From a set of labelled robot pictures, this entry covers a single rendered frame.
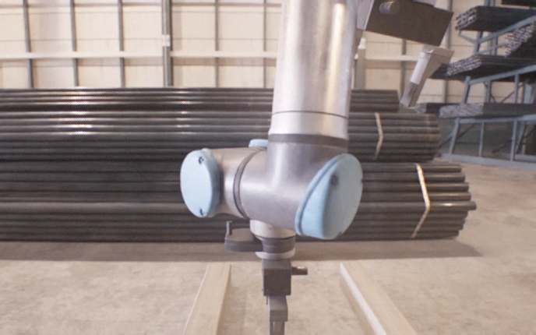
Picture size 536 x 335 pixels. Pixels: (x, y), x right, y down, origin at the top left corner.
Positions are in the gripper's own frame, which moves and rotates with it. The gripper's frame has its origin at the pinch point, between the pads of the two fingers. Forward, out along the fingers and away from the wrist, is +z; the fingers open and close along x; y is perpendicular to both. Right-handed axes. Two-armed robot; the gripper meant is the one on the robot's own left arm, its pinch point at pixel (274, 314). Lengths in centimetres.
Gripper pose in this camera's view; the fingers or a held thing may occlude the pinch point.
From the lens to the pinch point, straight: 59.7
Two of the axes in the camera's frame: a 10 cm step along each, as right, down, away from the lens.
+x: -0.4, -1.3, 9.9
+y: 10.0, 0.0, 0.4
